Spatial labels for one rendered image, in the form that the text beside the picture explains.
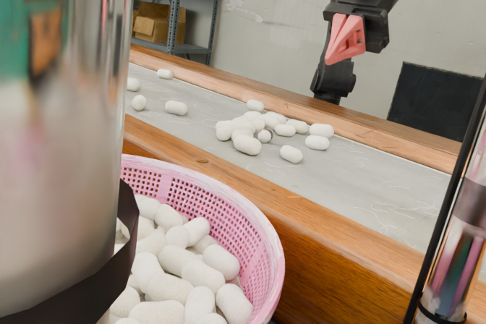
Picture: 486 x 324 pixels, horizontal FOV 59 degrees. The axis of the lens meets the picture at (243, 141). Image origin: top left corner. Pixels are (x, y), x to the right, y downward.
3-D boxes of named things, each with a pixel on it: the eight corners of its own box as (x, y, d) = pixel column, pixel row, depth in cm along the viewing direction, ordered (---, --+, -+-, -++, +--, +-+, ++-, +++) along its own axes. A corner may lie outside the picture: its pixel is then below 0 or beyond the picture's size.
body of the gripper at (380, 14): (381, 16, 64) (403, -12, 67) (322, 8, 70) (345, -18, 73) (384, 51, 68) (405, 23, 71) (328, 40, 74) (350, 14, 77)
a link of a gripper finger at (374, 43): (351, 50, 61) (383, 10, 64) (309, 41, 65) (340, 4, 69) (357, 84, 66) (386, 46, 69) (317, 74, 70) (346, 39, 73)
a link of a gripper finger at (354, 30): (337, 47, 62) (368, 9, 66) (296, 38, 66) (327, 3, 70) (343, 82, 67) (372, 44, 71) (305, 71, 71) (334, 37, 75)
